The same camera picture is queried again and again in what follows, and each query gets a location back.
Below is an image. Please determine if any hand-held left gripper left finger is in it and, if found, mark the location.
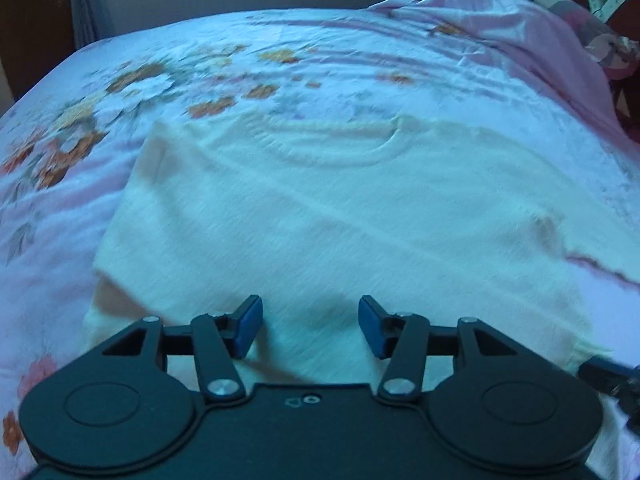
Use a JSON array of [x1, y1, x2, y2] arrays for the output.
[[102, 294, 264, 404]]

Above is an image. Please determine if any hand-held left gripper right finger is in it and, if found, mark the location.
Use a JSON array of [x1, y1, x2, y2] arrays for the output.
[[358, 294, 522, 404]]

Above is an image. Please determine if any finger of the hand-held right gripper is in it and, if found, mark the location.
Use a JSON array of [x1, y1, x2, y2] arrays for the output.
[[578, 355, 640, 413]]

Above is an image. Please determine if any cream knit sweater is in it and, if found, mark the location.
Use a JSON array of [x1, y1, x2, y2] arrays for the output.
[[82, 114, 640, 386]]

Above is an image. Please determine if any floral pink bed cover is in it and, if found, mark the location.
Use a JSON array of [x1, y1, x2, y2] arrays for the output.
[[0, 0, 640, 480]]

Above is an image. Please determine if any grey curtain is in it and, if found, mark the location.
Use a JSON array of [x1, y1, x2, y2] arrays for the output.
[[67, 0, 120, 47]]

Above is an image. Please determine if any striped floral pillow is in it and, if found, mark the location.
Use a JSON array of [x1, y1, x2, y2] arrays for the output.
[[422, 0, 640, 81]]

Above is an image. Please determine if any brown and white headboard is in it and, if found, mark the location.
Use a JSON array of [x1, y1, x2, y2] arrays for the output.
[[539, 0, 640, 133]]

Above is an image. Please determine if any dark wooden wardrobe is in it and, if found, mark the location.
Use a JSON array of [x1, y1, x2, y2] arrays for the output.
[[0, 0, 77, 102]]

